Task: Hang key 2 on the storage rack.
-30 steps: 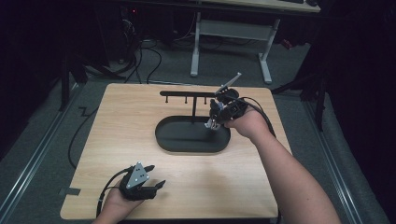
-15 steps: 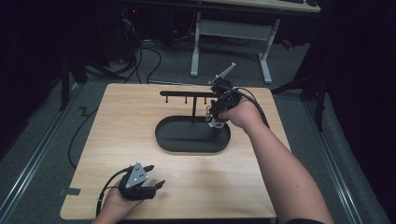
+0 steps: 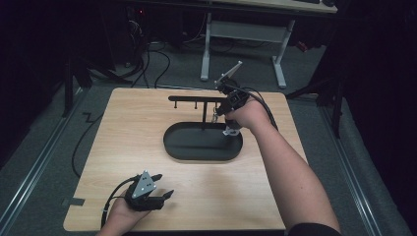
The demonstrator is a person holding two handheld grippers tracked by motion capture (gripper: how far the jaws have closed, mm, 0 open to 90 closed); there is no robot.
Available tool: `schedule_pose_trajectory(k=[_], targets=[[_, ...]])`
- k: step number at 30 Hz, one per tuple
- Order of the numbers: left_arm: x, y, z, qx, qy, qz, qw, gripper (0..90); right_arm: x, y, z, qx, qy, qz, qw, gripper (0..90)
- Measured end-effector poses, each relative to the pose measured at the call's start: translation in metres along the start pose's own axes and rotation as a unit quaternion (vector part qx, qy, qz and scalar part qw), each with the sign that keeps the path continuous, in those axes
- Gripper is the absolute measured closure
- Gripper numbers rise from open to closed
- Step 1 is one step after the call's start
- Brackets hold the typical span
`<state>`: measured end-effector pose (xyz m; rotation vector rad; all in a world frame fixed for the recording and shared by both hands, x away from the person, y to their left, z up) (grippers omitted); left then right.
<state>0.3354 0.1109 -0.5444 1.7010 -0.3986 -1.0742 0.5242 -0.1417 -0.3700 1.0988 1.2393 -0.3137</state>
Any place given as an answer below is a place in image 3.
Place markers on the metal floor rail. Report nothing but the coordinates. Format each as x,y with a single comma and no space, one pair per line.
348,170
39,164

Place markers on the grey tape piece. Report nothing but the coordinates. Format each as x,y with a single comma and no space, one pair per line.
73,202

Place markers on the black metal stand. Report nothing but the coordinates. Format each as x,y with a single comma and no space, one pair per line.
68,95
337,111

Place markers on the small red object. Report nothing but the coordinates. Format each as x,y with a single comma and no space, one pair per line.
302,46

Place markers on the person's dark sleeve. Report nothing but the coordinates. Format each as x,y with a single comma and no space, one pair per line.
314,230

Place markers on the black and pink plush toy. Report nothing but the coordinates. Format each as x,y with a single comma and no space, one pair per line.
231,131

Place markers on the person's left hand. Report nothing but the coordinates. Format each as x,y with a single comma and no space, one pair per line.
121,219

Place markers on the white metal frame desk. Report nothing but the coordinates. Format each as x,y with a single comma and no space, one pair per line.
244,31

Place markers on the black computer mouse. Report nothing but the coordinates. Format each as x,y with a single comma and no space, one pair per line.
328,3

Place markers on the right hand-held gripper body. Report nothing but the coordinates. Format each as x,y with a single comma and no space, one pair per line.
237,96

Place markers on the black key rack with tray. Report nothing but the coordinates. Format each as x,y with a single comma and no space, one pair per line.
196,141

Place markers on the dark computer tower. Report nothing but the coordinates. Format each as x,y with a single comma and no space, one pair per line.
136,29

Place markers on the black keyboard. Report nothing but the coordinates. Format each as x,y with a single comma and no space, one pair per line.
306,1

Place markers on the person's right hand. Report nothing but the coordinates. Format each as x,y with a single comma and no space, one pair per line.
250,114

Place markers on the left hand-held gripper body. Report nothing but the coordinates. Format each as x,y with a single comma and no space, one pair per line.
142,196

